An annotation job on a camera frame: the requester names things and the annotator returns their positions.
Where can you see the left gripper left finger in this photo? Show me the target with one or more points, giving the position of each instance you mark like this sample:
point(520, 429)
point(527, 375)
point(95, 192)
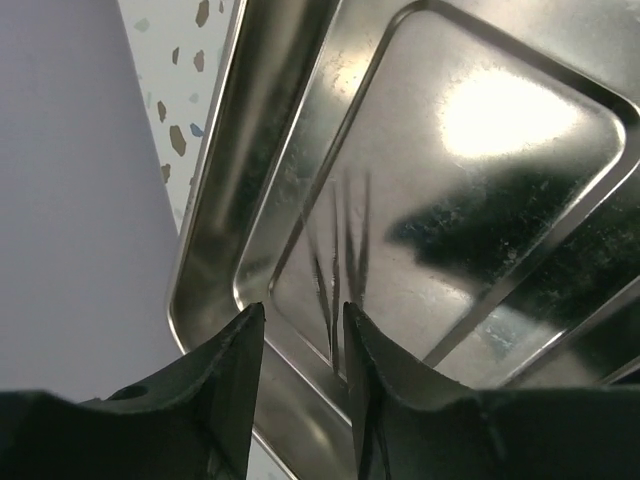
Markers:
point(193, 419)

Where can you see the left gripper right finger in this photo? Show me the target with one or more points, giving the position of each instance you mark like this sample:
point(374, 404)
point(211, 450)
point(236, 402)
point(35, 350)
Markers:
point(411, 422)

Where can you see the stainless steel tray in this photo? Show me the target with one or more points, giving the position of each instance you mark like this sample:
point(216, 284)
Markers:
point(492, 213)

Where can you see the silver hemostat forceps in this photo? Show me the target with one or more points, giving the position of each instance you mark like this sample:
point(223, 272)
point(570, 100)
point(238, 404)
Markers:
point(328, 286)

